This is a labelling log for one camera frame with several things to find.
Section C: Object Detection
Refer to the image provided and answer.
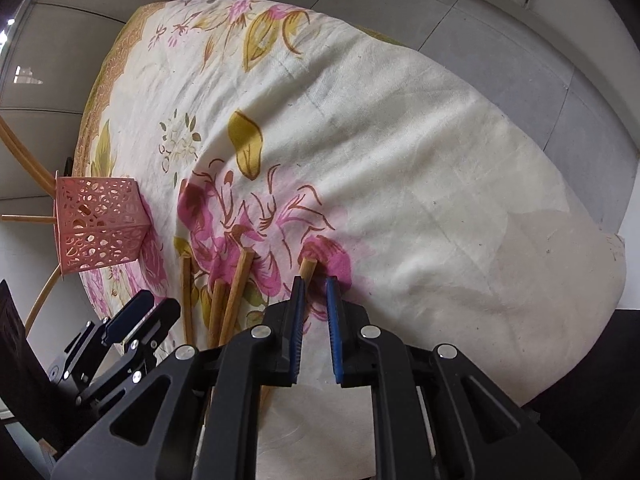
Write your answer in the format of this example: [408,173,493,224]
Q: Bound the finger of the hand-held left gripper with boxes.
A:
[125,300,181,366]
[102,290,156,346]

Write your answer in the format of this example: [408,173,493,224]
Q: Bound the pink perforated utensil holder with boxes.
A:
[52,170,150,277]

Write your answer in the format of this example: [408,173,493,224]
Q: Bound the floral printed cloth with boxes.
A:
[72,0,628,411]

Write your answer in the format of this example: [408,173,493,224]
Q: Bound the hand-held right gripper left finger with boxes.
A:
[50,276,307,480]

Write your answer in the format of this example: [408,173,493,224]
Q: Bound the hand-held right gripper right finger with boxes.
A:
[326,276,582,480]

